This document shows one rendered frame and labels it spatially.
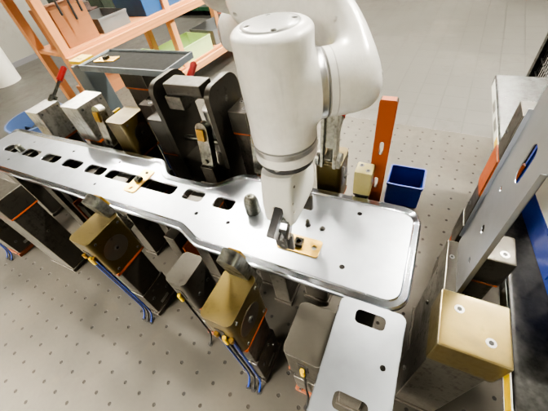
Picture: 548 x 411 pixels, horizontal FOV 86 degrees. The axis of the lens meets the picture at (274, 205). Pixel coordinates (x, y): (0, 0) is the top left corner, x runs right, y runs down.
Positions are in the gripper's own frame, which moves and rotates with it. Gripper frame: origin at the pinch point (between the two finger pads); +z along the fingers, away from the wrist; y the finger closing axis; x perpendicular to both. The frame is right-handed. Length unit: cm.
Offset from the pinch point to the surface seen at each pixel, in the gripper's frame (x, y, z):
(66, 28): -251, -137, 17
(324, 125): -0.9, -19.1, -7.2
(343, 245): 8.3, -2.2, 6.3
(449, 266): 25.8, -3.8, 6.1
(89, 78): -92, -35, -3
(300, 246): 0.9, 1.1, 5.6
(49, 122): -102, -19, 6
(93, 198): -39.3, 9.4, -3.5
